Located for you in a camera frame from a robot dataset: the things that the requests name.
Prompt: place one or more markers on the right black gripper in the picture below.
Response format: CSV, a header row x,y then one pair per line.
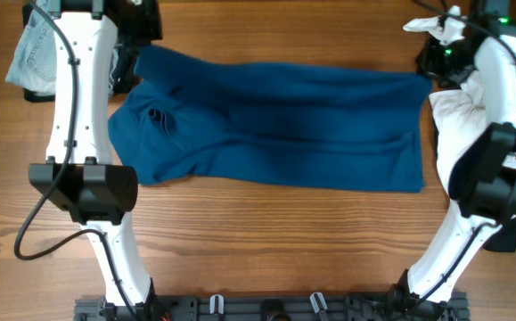
x,y
430,67

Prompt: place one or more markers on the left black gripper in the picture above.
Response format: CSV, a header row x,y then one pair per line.
x,y
153,31

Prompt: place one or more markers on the blue t-shirt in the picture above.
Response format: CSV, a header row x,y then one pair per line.
x,y
272,123

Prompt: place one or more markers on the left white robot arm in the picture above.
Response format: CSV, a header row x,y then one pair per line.
x,y
78,175

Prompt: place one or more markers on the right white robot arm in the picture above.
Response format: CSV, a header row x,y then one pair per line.
x,y
431,279

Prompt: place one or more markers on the white printed t-shirt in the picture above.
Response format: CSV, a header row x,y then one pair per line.
x,y
476,121

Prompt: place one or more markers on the folded black garment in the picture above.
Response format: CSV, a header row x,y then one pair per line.
x,y
33,67

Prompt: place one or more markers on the folded light blue jeans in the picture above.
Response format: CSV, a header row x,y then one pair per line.
x,y
34,65

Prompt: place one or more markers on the black garment under white shirt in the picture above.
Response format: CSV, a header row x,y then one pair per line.
x,y
504,240

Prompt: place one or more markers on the black mounting rail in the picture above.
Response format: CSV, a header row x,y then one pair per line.
x,y
316,306

